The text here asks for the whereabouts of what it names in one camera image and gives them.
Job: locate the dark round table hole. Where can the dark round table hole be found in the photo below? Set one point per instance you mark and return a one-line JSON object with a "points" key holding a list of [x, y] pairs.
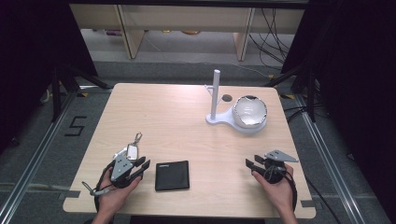
{"points": [[227, 97]]}

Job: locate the beige wooden desk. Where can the beige wooden desk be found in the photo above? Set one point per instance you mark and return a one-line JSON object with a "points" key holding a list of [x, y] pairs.
{"points": [[186, 18]]}

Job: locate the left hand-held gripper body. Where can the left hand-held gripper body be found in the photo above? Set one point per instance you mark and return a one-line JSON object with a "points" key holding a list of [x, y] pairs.
{"points": [[120, 169]]}

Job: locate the white stand with hook pole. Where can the white stand with hook pole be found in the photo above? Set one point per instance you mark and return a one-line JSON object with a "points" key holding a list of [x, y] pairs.
{"points": [[214, 93]]}

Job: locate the dark curtain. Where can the dark curtain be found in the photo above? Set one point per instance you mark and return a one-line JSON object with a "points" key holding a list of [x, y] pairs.
{"points": [[351, 93], [34, 62]]}

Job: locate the black square pad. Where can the black square pad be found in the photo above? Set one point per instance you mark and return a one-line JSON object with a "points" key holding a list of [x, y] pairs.
{"points": [[172, 175]]}

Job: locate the aluminium floor rail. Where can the aluminium floor rail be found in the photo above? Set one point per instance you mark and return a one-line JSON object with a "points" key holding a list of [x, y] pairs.
{"points": [[37, 152], [330, 155]]}

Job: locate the white bowl with silver inside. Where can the white bowl with silver inside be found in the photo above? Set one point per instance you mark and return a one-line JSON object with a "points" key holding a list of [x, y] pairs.
{"points": [[249, 111]]}

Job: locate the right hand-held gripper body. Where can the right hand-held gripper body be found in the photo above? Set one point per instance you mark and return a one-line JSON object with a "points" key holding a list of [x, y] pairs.
{"points": [[275, 168]]}

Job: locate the person's left hand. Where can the person's left hand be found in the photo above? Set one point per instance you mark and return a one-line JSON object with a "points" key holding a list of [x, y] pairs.
{"points": [[115, 196]]}

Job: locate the person's right hand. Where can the person's right hand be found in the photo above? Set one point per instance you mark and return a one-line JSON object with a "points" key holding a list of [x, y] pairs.
{"points": [[277, 193]]}

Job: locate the black metal stand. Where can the black metal stand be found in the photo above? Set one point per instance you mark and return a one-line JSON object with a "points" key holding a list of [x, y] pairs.
{"points": [[57, 93], [308, 90]]}

